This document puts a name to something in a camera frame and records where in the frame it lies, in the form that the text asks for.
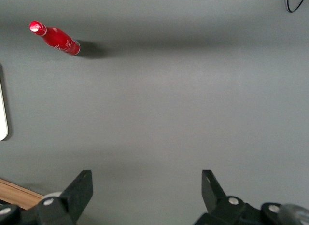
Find red aluminium bottle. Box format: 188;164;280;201
28;20;81;56

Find white plastic tray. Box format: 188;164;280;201
0;63;9;141

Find thin black cable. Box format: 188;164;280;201
285;0;306;13

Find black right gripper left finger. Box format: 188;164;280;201
35;170;94;225

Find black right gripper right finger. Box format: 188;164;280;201
193;169;247;225

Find wooden board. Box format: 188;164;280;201
0;178;43;211

